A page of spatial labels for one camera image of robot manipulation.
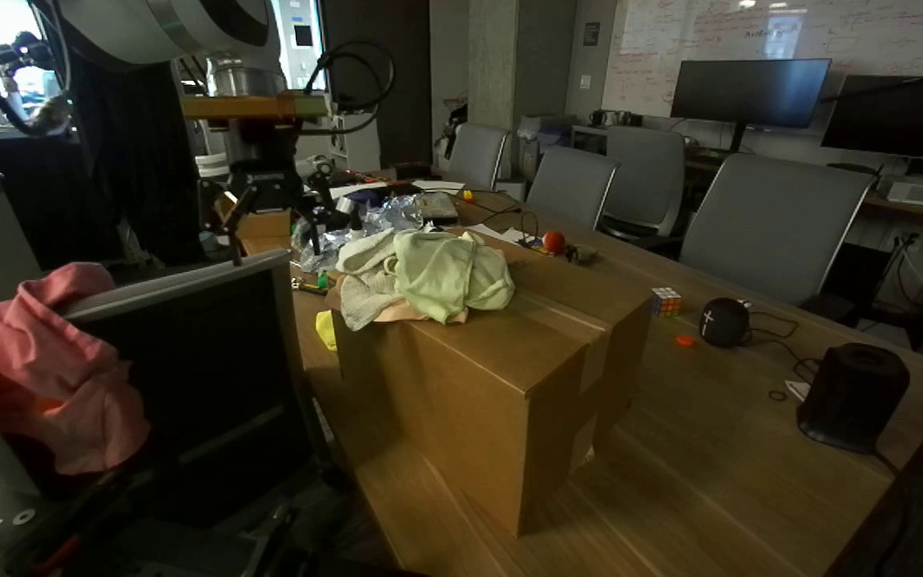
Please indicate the large cardboard box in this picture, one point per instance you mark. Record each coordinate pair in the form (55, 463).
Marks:
(509, 402)

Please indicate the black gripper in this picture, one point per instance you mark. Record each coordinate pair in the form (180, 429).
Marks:
(276, 171)

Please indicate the grey office chair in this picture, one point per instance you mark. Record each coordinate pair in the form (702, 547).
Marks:
(772, 225)
(570, 184)
(647, 177)

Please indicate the black monitor left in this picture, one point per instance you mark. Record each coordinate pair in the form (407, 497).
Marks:
(752, 92)

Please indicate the clear plastic bags pile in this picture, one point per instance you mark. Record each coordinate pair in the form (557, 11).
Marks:
(324, 233)

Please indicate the pink shirt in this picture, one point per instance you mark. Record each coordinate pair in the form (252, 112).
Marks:
(58, 387)

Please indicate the black cylindrical speaker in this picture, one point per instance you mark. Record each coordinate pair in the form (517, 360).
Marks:
(852, 396)

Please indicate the black monitor right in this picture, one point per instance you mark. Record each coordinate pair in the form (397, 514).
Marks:
(879, 115)

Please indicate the peach shirt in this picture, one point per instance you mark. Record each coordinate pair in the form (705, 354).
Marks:
(396, 313)

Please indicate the black monitor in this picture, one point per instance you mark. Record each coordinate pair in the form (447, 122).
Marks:
(879, 115)
(752, 92)

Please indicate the orange small cap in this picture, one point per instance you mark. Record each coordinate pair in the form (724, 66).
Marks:
(682, 340)

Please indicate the light green shirt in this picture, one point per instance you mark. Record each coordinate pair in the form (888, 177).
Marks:
(441, 274)

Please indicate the dark office chair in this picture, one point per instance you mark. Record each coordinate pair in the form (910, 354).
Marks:
(216, 366)

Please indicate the wrist camera gold bar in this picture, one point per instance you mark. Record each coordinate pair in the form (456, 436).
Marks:
(254, 106)

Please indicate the yellow cloth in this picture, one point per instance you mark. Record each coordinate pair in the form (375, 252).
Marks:
(324, 331)

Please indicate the grey office chair near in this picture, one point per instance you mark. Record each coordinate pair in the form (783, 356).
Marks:
(772, 225)

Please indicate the red ball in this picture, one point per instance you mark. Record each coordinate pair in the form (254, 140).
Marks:
(553, 243)

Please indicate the grey office chair middle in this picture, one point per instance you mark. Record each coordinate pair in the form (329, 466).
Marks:
(647, 177)

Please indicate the grey office chair far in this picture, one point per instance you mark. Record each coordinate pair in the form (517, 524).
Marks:
(570, 184)

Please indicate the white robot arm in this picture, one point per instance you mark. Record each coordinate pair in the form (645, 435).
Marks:
(128, 112)

